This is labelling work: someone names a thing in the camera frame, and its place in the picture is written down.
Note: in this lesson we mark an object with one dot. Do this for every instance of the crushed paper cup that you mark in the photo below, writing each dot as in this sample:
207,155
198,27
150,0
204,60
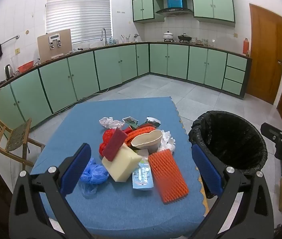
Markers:
146,143

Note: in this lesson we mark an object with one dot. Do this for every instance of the blue plastic bag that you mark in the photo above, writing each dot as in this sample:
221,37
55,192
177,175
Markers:
94,171

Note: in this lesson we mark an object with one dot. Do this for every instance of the red thermos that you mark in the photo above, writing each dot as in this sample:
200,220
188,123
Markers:
245,46

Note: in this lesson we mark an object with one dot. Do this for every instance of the black bagged trash bin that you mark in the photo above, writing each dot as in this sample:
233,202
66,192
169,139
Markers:
230,139

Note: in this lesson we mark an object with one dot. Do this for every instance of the green wall cabinets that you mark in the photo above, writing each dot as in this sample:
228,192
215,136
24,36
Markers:
220,5

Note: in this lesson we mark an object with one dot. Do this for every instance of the red basin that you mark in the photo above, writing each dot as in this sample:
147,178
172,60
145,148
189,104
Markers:
25,67

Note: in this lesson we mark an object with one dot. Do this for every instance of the range hood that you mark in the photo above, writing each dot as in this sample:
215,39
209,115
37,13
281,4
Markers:
173,11

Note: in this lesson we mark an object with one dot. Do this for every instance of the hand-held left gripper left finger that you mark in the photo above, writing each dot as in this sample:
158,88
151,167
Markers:
77,169

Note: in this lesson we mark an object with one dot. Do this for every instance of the metal towel rail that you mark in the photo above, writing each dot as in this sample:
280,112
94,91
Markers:
10,39

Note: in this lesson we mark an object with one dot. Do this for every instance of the green base cabinets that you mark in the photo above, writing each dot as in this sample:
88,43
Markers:
56,79

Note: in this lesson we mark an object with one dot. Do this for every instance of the row of glass jars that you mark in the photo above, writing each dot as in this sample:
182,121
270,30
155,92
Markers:
203,41

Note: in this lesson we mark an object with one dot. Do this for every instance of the green snack wrapper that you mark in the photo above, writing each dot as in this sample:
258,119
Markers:
130,122
153,122

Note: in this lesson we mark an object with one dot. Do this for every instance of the white paper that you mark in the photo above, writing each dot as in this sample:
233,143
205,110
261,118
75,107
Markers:
108,122
168,140

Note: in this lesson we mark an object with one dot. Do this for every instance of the wooden chair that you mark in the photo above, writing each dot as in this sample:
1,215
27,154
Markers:
16,134

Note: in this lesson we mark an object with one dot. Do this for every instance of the cream sponge block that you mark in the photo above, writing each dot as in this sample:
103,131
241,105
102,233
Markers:
123,164

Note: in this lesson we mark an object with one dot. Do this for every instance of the metal faucet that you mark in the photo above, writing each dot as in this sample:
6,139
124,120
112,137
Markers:
103,33

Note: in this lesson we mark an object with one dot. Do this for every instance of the black wok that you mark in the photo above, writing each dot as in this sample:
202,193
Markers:
183,37

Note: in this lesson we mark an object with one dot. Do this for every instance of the blue tablecloth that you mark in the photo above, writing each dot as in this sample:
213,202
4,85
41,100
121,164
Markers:
121,211

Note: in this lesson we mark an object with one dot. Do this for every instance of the wooden door with knob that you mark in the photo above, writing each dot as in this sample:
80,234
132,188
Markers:
265,54

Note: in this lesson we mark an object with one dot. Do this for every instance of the blue milk carton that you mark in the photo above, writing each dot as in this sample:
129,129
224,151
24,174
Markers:
142,176

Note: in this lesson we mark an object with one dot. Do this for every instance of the utensil holder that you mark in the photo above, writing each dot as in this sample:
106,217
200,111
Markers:
126,39

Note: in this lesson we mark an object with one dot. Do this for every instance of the orange spiked brush pad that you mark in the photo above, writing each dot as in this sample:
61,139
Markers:
141,130
168,176

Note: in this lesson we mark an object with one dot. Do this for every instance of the dark red sponge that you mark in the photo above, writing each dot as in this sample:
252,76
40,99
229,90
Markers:
113,144

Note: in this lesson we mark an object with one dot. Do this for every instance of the white window blind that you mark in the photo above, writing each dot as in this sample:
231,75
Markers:
78,12

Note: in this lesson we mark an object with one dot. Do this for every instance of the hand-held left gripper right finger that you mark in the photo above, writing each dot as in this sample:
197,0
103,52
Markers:
207,169

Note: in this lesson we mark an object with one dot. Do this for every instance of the white pot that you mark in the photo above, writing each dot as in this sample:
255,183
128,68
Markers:
168,36

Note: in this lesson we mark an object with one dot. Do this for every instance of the metal kettle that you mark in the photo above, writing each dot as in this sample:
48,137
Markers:
8,71

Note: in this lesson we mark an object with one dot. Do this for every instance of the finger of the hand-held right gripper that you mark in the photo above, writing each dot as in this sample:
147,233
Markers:
273,132

